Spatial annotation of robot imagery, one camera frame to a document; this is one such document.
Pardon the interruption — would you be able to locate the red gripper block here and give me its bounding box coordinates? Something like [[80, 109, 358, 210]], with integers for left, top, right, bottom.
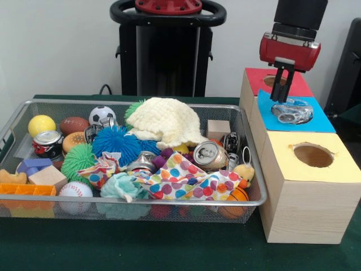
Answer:
[[259, 33, 321, 103]]

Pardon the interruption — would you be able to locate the clear plastic bottle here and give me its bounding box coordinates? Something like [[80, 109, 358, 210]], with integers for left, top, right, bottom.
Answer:
[[271, 98, 314, 125]]

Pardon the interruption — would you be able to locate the white knitted cloth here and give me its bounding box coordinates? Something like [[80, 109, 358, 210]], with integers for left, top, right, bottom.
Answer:
[[125, 97, 208, 150]]

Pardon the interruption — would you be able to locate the blue spiky ball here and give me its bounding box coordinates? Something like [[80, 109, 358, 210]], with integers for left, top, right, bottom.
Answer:
[[92, 125, 142, 167]]

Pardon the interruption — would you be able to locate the wooden box with three holes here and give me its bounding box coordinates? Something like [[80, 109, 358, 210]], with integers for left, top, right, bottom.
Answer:
[[239, 68, 361, 244]]

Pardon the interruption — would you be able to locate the black upright panel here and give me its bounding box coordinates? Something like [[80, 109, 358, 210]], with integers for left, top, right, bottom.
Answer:
[[329, 18, 361, 122]]

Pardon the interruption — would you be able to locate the green cloth side table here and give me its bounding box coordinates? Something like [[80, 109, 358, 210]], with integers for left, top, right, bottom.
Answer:
[[337, 103, 361, 126]]

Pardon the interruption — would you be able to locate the crushed silver can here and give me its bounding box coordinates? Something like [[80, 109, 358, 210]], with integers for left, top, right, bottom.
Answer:
[[193, 140, 229, 172]]

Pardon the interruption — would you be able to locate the polka dot cloth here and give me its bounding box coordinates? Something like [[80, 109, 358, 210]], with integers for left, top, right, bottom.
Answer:
[[135, 151, 244, 201]]

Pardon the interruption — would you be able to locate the green spiky ball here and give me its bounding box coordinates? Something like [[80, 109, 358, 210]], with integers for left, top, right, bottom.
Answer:
[[61, 143, 96, 182]]

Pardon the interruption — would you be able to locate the small white baseball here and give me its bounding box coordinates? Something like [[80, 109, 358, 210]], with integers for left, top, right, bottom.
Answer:
[[58, 181, 94, 214]]

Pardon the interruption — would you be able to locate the red and silver can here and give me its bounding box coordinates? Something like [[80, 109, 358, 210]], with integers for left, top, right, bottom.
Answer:
[[32, 131, 64, 159]]

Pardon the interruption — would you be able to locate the smooth yellow ball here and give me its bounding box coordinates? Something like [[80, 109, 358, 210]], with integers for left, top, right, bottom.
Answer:
[[28, 115, 57, 138]]

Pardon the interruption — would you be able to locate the plain wooden cube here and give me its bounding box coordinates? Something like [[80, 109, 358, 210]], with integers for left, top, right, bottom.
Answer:
[[27, 165, 67, 193]]

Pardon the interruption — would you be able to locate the orange toy building block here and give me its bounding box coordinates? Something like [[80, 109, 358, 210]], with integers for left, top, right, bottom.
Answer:
[[0, 182, 56, 218]]

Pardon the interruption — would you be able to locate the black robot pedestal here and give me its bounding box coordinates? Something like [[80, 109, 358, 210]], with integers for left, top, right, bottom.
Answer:
[[110, 0, 227, 97]]

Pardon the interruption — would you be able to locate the clear wire mesh bin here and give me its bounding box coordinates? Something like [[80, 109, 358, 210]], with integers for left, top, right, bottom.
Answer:
[[0, 99, 268, 222]]

